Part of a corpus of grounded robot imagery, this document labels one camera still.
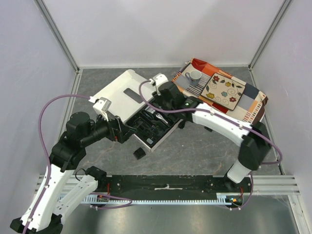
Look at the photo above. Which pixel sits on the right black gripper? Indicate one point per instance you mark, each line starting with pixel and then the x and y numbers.
pixel 160 100

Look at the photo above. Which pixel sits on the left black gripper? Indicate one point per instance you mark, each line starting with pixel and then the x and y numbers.
pixel 119 130

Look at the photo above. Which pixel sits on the black silver hair clipper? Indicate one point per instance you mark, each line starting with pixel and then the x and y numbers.
pixel 160 117

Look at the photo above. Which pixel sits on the black comb guard attachment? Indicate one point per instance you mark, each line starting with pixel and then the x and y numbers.
pixel 139 153

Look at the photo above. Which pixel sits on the white clipper kit box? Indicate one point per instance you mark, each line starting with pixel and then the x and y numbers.
pixel 126 103

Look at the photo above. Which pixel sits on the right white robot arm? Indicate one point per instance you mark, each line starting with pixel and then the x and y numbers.
pixel 252 139

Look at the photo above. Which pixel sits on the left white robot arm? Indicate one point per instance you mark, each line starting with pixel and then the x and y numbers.
pixel 46 215

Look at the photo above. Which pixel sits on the white blue mug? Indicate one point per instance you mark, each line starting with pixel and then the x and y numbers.
pixel 194 77

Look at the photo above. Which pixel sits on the patterned colourful cloth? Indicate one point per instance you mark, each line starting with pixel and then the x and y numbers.
pixel 251 106

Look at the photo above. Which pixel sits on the floral square plate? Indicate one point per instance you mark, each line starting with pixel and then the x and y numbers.
pixel 223 91

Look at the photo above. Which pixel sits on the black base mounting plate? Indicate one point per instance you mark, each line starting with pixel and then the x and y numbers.
pixel 171 186

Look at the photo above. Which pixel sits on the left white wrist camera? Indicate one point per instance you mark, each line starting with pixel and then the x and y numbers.
pixel 101 107

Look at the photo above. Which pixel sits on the slotted grey cable duct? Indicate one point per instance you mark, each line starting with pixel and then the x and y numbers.
pixel 219 199

